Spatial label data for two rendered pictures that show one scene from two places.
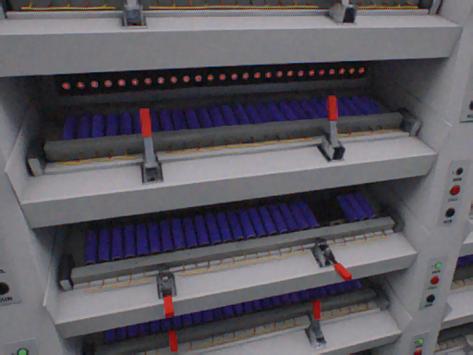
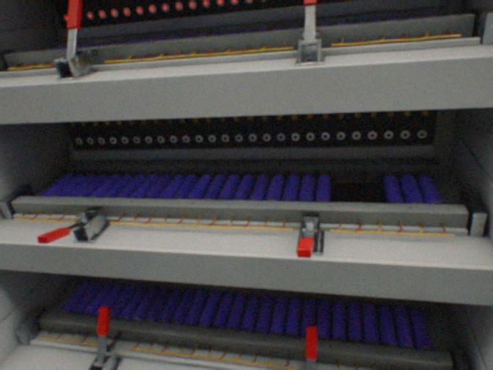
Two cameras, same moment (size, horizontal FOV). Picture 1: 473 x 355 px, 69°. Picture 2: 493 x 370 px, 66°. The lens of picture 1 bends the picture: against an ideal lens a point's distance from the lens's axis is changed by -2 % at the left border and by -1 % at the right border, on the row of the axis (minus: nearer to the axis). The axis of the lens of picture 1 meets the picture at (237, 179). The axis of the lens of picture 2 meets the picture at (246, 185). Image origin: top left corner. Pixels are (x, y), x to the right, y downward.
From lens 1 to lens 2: 0.37 m
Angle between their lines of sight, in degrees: 30
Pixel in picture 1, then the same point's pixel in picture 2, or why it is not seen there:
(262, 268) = (214, 238)
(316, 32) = not seen: outside the picture
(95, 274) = (32, 203)
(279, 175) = (214, 78)
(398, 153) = (436, 56)
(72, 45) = not seen: outside the picture
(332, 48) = not seen: outside the picture
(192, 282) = (122, 235)
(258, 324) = (234, 349)
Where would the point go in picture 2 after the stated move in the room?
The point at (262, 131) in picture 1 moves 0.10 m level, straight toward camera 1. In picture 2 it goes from (227, 40) to (165, 23)
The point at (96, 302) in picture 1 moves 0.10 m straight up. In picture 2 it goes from (19, 233) to (9, 155)
